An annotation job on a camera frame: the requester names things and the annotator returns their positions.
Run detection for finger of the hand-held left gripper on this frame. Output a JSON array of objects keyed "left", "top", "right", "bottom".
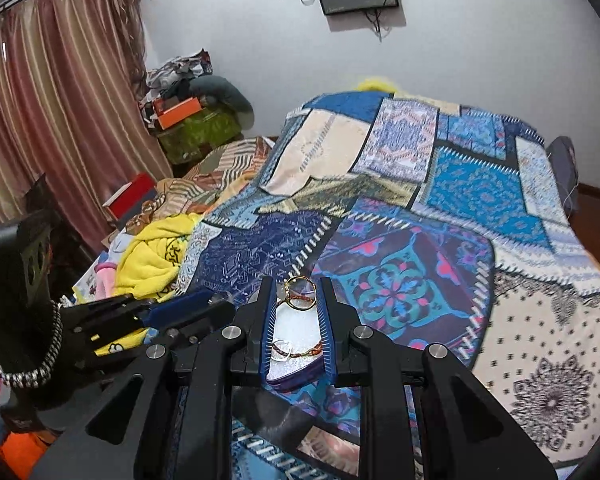
[
  {"left": 62, "top": 287, "right": 217, "bottom": 335},
  {"left": 80, "top": 301, "right": 237, "bottom": 362}
]

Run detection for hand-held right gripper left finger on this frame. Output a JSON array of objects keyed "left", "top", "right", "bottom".
[{"left": 30, "top": 276, "right": 277, "bottom": 480}]

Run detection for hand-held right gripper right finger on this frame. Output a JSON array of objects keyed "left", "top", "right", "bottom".
[{"left": 317, "top": 276, "right": 559, "bottom": 480}]

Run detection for yellow towel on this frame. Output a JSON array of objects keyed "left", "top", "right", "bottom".
[{"left": 94, "top": 212, "right": 204, "bottom": 358}]

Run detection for pink bottle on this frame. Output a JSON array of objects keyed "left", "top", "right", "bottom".
[{"left": 94, "top": 261, "right": 119, "bottom": 297}]

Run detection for red box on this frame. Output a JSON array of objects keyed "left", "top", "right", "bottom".
[{"left": 102, "top": 172, "right": 159, "bottom": 222}]

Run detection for striped beige brown cloth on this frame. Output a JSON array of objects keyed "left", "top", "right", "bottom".
[{"left": 152, "top": 136, "right": 277, "bottom": 217}]

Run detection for striped pink brown curtain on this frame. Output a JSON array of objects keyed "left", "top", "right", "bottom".
[{"left": 0, "top": 0, "right": 175, "bottom": 273}]

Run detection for orange cloth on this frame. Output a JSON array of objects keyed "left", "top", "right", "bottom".
[{"left": 0, "top": 430, "right": 57, "bottom": 480}]

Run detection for patchwork printed blanket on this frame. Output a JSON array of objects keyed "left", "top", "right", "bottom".
[{"left": 172, "top": 89, "right": 600, "bottom": 480}]

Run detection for orange box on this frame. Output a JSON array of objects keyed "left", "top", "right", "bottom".
[{"left": 156, "top": 97, "right": 202, "bottom": 131}]

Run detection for grey pillow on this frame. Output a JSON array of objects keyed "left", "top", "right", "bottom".
[{"left": 189, "top": 76, "right": 256, "bottom": 130}]

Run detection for pile of printed cloths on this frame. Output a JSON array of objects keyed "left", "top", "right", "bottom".
[{"left": 146, "top": 49, "right": 214, "bottom": 98}]

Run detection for yellow fluffy cloth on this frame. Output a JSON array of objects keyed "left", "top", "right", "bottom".
[{"left": 354, "top": 75, "right": 397, "bottom": 94}]

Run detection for dark grey cushion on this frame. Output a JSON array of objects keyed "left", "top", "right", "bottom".
[{"left": 546, "top": 135, "right": 582, "bottom": 217}]

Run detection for gold ring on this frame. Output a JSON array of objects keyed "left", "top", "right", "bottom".
[{"left": 285, "top": 276, "right": 318, "bottom": 311}]

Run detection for black white braided cord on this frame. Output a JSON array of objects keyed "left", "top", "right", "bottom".
[{"left": 0, "top": 299, "right": 64, "bottom": 389}]

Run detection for black screen cables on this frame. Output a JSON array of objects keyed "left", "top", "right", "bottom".
[{"left": 364, "top": 4, "right": 397, "bottom": 42}]

